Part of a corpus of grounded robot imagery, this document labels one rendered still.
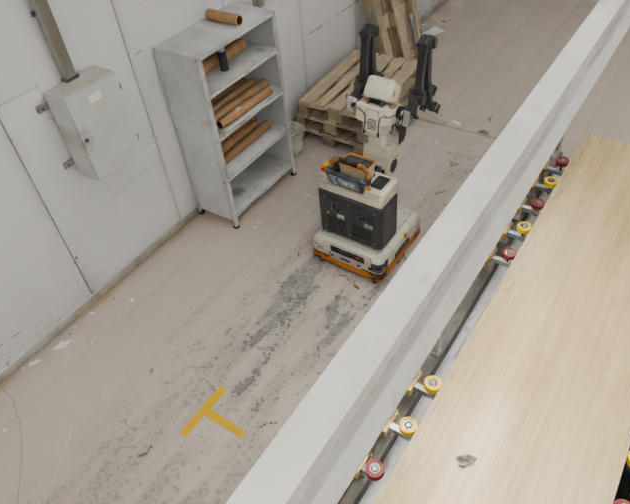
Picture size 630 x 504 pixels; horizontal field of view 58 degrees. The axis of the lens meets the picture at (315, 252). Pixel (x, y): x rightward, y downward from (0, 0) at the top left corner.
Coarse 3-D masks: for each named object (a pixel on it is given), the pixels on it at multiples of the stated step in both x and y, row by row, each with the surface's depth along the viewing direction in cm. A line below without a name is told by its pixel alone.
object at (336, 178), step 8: (328, 168) 390; (328, 176) 388; (336, 176) 381; (344, 176) 377; (336, 184) 394; (344, 184) 386; (352, 184) 379; (360, 184) 378; (368, 184) 379; (360, 192) 385
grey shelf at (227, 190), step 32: (192, 32) 416; (224, 32) 412; (256, 32) 458; (160, 64) 414; (192, 64) 390; (256, 64) 438; (192, 96) 412; (192, 128) 436; (224, 128) 441; (288, 128) 505; (192, 160) 464; (224, 160) 445; (256, 160) 540; (288, 160) 535; (224, 192) 467; (256, 192) 504
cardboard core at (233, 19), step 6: (210, 12) 423; (216, 12) 421; (222, 12) 419; (228, 12) 418; (210, 18) 425; (216, 18) 422; (222, 18) 418; (228, 18) 415; (234, 18) 413; (240, 18) 418; (234, 24) 416; (240, 24) 418
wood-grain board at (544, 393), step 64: (576, 192) 354; (576, 256) 315; (512, 320) 287; (576, 320) 284; (448, 384) 263; (512, 384) 261; (576, 384) 258; (448, 448) 241; (512, 448) 239; (576, 448) 237
